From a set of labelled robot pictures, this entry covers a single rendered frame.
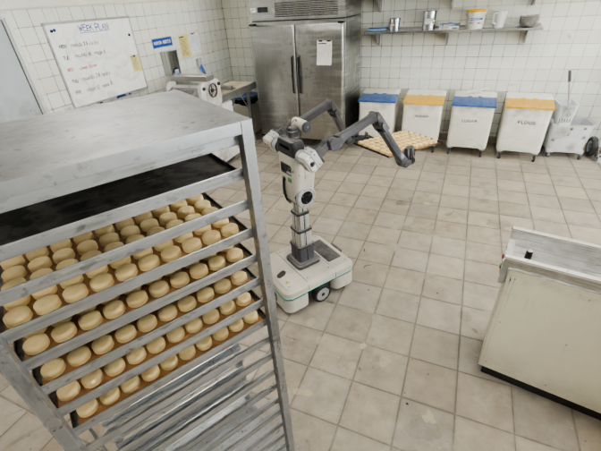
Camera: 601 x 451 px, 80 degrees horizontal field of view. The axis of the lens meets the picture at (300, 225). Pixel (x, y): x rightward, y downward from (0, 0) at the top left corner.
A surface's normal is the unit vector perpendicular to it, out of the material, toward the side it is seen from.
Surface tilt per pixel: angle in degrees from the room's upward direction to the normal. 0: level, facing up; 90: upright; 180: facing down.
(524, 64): 90
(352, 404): 0
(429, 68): 90
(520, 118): 91
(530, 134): 92
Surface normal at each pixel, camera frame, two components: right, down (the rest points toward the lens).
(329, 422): -0.06, -0.84
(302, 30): -0.39, 0.51
